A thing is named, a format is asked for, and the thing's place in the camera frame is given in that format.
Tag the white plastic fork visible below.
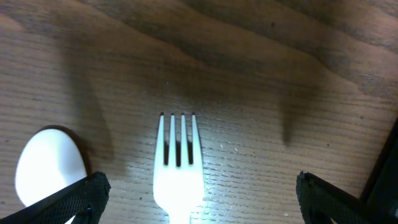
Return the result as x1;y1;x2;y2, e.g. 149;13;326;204
153;114;205;224

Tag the black plastic tray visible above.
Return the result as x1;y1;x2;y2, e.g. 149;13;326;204
360;120;397;217

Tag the white plastic spoon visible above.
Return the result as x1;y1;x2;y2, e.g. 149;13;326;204
15;129;87;207

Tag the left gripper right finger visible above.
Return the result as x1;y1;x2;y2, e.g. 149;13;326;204
296;172;397;224

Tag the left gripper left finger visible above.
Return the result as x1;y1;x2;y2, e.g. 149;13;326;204
1;172;111;224

